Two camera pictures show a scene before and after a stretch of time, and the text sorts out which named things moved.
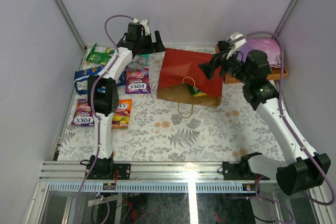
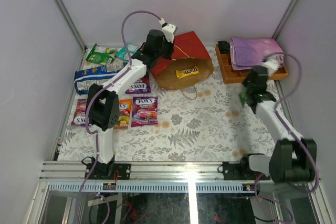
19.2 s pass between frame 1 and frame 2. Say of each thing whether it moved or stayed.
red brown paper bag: moved
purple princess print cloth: stayed
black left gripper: moved
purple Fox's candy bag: stayed
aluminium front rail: stayed
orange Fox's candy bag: stayed
